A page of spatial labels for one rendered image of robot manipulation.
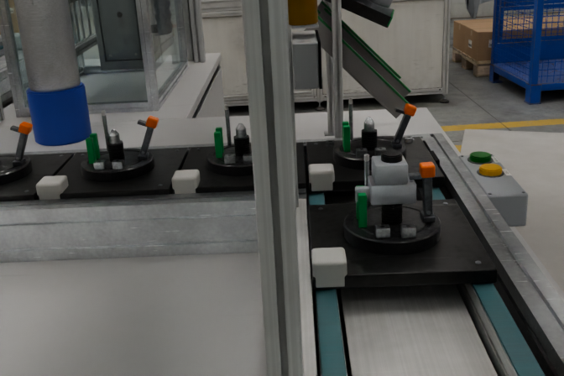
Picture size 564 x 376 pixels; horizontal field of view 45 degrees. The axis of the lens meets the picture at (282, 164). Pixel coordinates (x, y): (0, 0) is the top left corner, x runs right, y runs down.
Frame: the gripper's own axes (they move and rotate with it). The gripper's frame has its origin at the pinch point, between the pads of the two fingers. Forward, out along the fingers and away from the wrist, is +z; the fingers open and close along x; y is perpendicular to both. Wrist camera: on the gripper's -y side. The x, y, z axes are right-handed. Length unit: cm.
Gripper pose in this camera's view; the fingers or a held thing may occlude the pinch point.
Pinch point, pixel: (469, 11)
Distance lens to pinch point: 134.8
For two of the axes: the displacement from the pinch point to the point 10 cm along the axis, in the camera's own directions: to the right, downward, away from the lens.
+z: 0.5, 9.4, 3.4
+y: 10.0, -0.4, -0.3
